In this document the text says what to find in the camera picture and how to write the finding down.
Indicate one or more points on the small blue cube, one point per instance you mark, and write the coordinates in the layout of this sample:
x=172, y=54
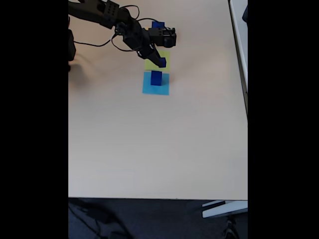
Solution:
x=163, y=62

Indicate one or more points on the medium blue cube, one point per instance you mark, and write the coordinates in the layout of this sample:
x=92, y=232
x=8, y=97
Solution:
x=156, y=79

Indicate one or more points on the tiny blue cube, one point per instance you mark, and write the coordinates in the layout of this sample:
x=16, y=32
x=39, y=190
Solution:
x=159, y=24

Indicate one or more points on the green paper square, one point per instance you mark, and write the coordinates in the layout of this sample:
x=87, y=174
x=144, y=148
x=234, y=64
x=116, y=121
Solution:
x=149, y=65

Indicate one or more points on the light blue paper square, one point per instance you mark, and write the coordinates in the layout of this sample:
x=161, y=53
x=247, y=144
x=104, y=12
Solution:
x=148, y=89

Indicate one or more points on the large blue cube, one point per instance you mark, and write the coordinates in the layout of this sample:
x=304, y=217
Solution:
x=154, y=25

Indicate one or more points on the white neighbouring desk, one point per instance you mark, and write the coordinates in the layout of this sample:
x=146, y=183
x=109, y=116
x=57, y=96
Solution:
x=240, y=37

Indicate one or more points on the dark blue object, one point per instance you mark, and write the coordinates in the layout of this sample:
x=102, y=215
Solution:
x=245, y=13

